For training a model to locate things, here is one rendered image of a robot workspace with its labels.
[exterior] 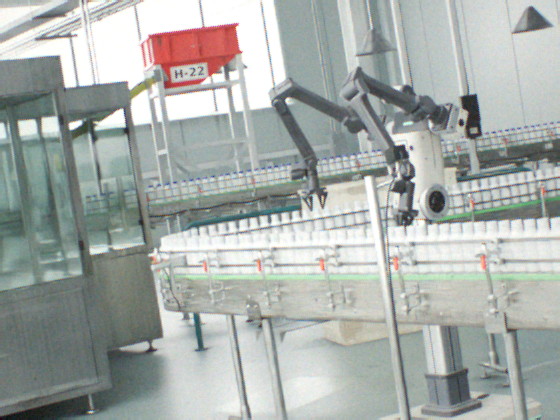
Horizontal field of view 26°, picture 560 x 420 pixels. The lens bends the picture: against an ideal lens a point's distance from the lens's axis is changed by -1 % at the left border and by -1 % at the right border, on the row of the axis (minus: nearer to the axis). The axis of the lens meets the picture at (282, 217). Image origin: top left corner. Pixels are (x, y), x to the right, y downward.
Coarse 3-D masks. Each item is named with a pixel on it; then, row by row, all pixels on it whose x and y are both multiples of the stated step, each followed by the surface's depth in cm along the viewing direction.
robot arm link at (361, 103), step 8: (360, 80) 472; (360, 88) 471; (368, 88) 473; (360, 96) 471; (352, 104) 474; (360, 104) 472; (368, 104) 473; (360, 112) 473; (368, 112) 471; (376, 112) 474; (368, 120) 472; (376, 120) 472; (368, 128) 473; (376, 128) 471; (384, 128) 473; (376, 136) 471; (384, 136) 471; (384, 144) 470; (392, 144) 471; (408, 160) 471; (392, 168) 471
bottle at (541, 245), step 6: (540, 222) 377; (546, 222) 377; (540, 228) 377; (546, 228) 377; (540, 234) 376; (546, 234) 376; (540, 246) 377; (546, 246) 376; (540, 252) 377; (546, 252) 376; (540, 258) 378; (540, 264) 378; (546, 264) 376; (552, 264) 376; (540, 270) 379; (546, 270) 377; (552, 270) 376
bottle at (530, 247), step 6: (528, 222) 382; (534, 222) 382; (528, 228) 382; (534, 228) 382; (522, 234) 383; (528, 234) 381; (534, 234) 381; (528, 246) 382; (534, 246) 381; (528, 252) 382; (534, 252) 381; (528, 258) 382; (534, 258) 381; (528, 264) 383; (534, 264) 381; (528, 270) 383; (534, 270) 382
